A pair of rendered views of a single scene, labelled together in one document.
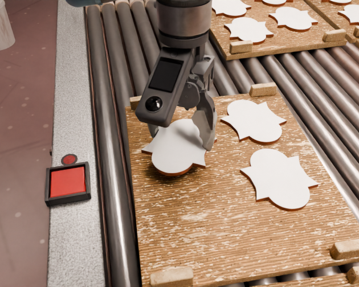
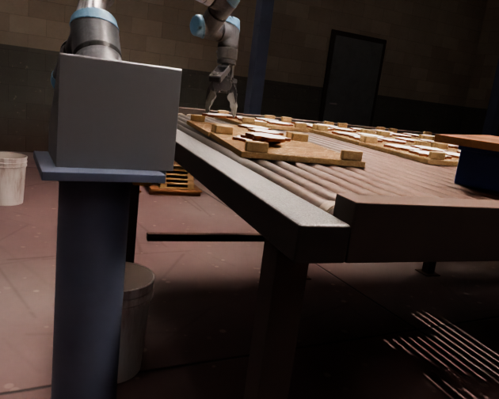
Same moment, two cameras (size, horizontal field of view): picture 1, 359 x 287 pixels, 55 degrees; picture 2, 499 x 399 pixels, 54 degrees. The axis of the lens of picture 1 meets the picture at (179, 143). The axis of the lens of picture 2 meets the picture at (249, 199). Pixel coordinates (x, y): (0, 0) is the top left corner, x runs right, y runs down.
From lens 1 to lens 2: 1.50 m
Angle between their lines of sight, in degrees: 34
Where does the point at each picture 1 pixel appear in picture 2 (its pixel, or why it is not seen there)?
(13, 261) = (34, 313)
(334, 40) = (301, 127)
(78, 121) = not seen: hidden behind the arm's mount
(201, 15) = (234, 51)
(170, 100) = (222, 73)
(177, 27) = (225, 54)
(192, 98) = (228, 85)
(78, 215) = not seen: hidden behind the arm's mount
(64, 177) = not seen: hidden behind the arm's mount
